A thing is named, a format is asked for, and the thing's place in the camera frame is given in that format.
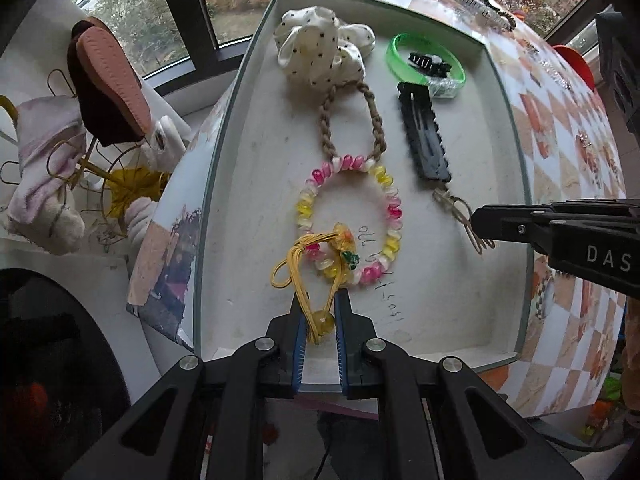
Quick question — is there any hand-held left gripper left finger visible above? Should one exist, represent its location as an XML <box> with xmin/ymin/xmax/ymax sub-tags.
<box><xmin>65</xmin><ymin>290</ymin><xmax>308</xmax><ymax>480</ymax></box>

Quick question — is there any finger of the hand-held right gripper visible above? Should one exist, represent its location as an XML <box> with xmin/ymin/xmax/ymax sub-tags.
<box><xmin>530</xmin><ymin>200</ymin><xmax>640</xmax><ymax>220</ymax></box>
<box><xmin>471</xmin><ymin>205</ymin><xmax>640</xmax><ymax>251</ymax></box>

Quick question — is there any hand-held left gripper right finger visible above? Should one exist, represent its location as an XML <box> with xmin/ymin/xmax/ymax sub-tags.
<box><xmin>334</xmin><ymin>287</ymin><xmax>583</xmax><ymax>480</ymax></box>

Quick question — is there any yellow beaded hair tie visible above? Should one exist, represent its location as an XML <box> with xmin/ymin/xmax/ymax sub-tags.
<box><xmin>270</xmin><ymin>222</ymin><xmax>360</xmax><ymax>346</ymax></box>

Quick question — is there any gold bow hair clip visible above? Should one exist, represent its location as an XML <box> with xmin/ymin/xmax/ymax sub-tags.
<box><xmin>432</xmin><ymin>187</ymin><xmax>496</xmax><ymax>256</ymax></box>

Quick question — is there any black scalloped snap clip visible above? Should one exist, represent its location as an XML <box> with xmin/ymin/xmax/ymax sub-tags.
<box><xmin>397</xmin><ymin>81</ymin><xmax>452</xmax><ymax>182</ymax></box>

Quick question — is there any pink yellow beaded bracelet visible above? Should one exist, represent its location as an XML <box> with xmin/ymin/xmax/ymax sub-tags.
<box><xmin>296</xmin><ymin>155</ymin><xmax>403</xmax><ymax>287</ymax></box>

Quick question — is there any small black claw clip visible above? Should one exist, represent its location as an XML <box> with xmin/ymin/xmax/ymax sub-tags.
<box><xmin>407</xmin><ymin>50</ymin><xmax>451</xmax><ymax>79</ymax></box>

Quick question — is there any grey shallow box tray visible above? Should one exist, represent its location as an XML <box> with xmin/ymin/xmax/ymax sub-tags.
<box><xmin>192</xmin><ymin>0</ymin><xmax>532</xmax><ymax>401</ymax></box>

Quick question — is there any green translucent bangle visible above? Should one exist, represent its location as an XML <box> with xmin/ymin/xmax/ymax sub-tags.
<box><xmin>386</xmin><ymin>32</ymin><xmax>467</xmax><ymax>100</ymax></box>

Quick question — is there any brown braided hair tie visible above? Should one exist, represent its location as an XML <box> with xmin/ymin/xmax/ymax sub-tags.
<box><xmin>317</xmin><ymin>80</ymin><xmax>388</xmax><ymax>161</ymax></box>

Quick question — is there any cream polka dot scrunchie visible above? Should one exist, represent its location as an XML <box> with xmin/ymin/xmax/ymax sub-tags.
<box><xmin>273</xmin><ymin>6</ymin><xmax>376</xmax><ymax>88</ymax></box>

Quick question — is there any red plastic chair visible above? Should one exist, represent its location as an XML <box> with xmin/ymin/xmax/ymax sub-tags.
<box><xmin>552</xmin><ymin>44</ymin><xmax>596</xmax><ymax>91</ymax></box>

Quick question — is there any white sock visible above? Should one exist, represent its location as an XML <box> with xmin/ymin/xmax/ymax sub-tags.
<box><xmin>125</xmin><ymin>197</ymin><xmax>161</xmax><ymax>251</ymax></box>
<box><xmin>142</xmin><ymin>115</ymin><xmax>188</xmax><ymax>171</ymax></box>

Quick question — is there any clear claw hair clip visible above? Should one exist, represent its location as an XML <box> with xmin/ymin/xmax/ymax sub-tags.
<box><xmin>455</xmin><ymin>0</ymin><xmax>503</xmax><ymax>23</ymax></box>

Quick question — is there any yellow plastic piece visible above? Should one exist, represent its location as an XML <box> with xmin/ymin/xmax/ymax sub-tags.
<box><xmin>107</xmin><ymin>167</ymin><xmax>168</xmax><ymax>221</ymax></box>

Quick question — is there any pink white towel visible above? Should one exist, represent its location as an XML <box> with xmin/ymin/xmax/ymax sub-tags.
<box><xmin>0</xmin><ymin>95</ymin><xmax>91</xmax><ymax>256</ymax></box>

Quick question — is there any brown slipper with pink sole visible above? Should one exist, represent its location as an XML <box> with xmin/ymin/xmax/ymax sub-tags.
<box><xmin>67</xmin><ymin>17</ymin><xmax>153</xmax><ymax>146</ymax></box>

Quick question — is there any gold wire rack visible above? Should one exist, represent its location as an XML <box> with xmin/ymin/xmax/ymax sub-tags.
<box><xmin>0</xmin><ymin>70</ymin><xmax>173</xmax><ymax>241</ymax></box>

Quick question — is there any dark window frame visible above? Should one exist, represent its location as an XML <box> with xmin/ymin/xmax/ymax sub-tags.
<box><xmin>0</xmin><ymin>0</ymin><xmax>311</xmax><ymax>93</ymax></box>

